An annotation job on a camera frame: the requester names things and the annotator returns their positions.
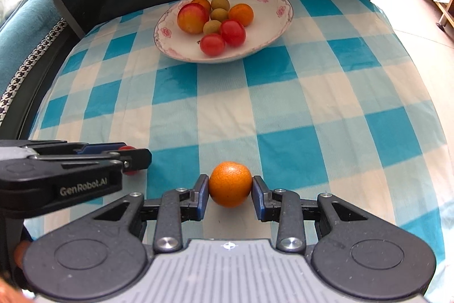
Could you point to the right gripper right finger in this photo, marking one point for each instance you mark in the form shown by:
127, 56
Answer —
282, 206

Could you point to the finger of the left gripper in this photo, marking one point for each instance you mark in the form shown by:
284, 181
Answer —
142, 157
98, 148

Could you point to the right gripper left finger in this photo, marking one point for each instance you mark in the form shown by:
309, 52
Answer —
177, 206

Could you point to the red cherry tomato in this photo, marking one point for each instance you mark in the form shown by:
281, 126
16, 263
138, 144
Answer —
129, 166
233, 33
212, 45

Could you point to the orange mandarin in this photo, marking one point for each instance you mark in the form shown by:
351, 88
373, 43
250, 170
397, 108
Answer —
230, 184
242, 13
204, 3

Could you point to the large red yellow apple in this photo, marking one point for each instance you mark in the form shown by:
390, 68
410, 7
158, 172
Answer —
191, 18

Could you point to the brown longan fruit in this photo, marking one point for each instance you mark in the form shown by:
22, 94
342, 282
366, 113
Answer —
220, 4
211, 27
219, 14

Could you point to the blue white checkered tablecloth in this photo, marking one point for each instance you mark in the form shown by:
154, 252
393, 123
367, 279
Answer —
335, 105

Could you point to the teal sofa blanket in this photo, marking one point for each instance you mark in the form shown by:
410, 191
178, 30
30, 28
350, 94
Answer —
29, 25

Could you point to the white floral porcelain plate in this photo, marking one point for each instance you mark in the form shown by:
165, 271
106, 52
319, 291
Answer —
272, 19

